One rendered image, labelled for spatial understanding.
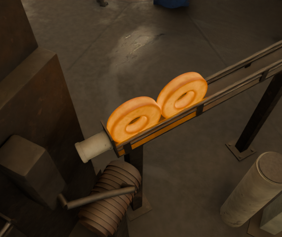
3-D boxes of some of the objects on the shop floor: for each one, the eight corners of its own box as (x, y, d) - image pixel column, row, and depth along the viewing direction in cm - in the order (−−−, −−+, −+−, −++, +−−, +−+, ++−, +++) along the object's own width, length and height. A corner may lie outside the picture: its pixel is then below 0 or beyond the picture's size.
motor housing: (95, 248, 122) (69, 212, 78) (119, 204, 133) (108, 152, 90) (120, 263, 119) (109, 234, 75) (143, 217, 130) (144, 168, 86)
